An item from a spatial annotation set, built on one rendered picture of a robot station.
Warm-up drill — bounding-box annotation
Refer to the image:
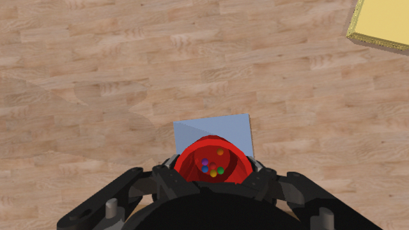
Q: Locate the red marble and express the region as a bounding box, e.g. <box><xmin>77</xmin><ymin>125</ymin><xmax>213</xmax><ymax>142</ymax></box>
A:
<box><xmin>209</xmin><ymin>162</ymin><xmax>216</xmax><ymax>169</ymax></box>

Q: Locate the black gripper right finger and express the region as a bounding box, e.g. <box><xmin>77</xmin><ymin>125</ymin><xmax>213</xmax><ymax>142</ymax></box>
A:
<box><xmin>229</xmin><ymin>156</ymin><xmax>383</xmax><ymax>230</ymax></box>

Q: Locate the red cup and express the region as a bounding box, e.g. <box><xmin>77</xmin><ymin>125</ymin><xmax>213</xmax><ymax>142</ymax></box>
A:
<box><xmin>174</xmin><ymin>135</ymin><xmax>253</xmax><ymax>184</ymax></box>

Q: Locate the blue marble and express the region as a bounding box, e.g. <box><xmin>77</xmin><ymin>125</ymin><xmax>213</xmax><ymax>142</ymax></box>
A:
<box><xmin>201</xmin><ymin>165</ymin><xmax>208</xmax><ymax>173</ymax></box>

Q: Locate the yellow marble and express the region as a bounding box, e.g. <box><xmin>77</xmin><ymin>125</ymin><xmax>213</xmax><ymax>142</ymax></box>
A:
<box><xmin>210</xmin><ymin>169</ymin><xmax>217</xmax><ymax>177</ymax></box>

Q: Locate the green marble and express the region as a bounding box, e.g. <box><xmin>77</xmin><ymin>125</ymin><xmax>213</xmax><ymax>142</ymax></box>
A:
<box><xmin>217</xmin><ymin>167</ymin><xmax>224</xmax><ymax>174</ymax></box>

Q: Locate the yellow sticky-note pad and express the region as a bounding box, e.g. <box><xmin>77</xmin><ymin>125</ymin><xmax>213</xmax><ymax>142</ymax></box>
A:
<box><xmin>346</xmin><ymin>0</ymin><xmax>409</xmax><ymax>50</ymax></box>

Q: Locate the purple marble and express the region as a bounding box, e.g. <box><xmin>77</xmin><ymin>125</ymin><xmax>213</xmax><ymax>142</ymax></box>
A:
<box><xmin>201</xmin><ymin>158</ymin><xmax>208</xmax><ymax>165</ymax></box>

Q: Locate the orange marble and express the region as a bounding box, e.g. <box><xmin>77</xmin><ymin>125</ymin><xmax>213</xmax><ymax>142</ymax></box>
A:
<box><xmin>217</xmin><ymin>148</ymin><xmax>224</xmax><ymax>155</ymax></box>

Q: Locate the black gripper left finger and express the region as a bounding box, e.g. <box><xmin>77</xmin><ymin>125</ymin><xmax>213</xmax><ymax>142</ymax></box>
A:
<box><xmin>56</xmin><ymin>155</ymin><xmax>200</xmax><ymax>230</ymax></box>

